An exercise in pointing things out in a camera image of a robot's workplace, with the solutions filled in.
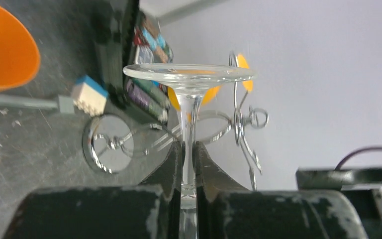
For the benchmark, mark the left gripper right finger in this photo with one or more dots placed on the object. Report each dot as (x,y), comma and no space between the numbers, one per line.
(227,210)

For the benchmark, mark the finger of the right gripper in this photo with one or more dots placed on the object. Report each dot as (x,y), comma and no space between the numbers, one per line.
(336,179)

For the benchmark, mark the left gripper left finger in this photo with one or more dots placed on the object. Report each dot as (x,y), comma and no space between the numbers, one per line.
(149,210)

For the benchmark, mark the yellow wine glass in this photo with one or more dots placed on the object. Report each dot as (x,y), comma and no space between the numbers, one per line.
(239,60)

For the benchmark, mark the clear wine glass back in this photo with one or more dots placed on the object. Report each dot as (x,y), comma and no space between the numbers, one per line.
(190,83)

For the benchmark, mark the orange wine glass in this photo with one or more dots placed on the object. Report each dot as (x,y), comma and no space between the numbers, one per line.
(19,54)

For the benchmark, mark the chrome wine glass rack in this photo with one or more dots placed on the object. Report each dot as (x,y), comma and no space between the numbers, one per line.
(257,118)

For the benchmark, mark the white blue block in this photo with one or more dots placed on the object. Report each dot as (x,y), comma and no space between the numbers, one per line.
(89,96)

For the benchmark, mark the grey metal tool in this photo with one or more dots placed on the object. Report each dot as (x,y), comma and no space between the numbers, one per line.
(63,104)

